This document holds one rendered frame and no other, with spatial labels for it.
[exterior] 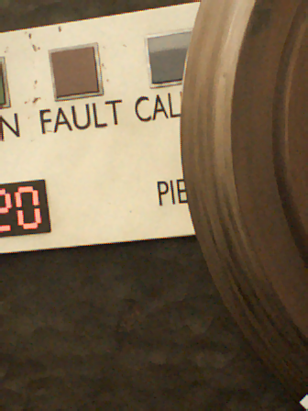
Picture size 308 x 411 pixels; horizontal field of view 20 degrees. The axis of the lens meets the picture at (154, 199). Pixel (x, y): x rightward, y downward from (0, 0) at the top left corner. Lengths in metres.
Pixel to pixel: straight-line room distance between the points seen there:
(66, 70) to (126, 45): 0.05
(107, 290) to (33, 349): 0.09
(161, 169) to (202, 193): 0.14
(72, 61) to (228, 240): 0.23
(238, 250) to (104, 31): 0.24
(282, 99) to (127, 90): 0.21
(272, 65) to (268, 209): 0.09
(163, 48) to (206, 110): 0.15
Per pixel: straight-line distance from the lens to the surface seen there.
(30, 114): 0.73
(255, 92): 0.53
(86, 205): 0.72
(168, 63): 0.69
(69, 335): 0.76
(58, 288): 0.76
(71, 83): 0.71
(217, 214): 0.56
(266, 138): 0.53
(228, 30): 0.56
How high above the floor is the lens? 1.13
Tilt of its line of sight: 3 degrees down
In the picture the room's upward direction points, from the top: 7 degrees counter-clockwise
